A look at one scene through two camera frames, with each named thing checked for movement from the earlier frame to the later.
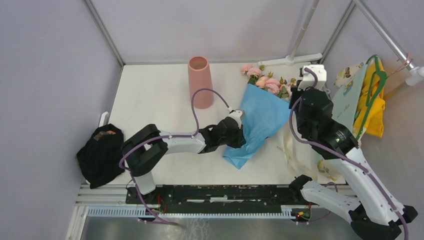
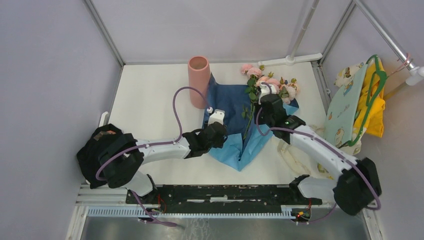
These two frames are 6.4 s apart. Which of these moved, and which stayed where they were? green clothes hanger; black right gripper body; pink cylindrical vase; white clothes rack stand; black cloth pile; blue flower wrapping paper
Moved: black right gripper body; blue flower wrapping paper
Stayed: black cloth pile; pink cylindrical vase; green clothes hanger; white clothes rack stand
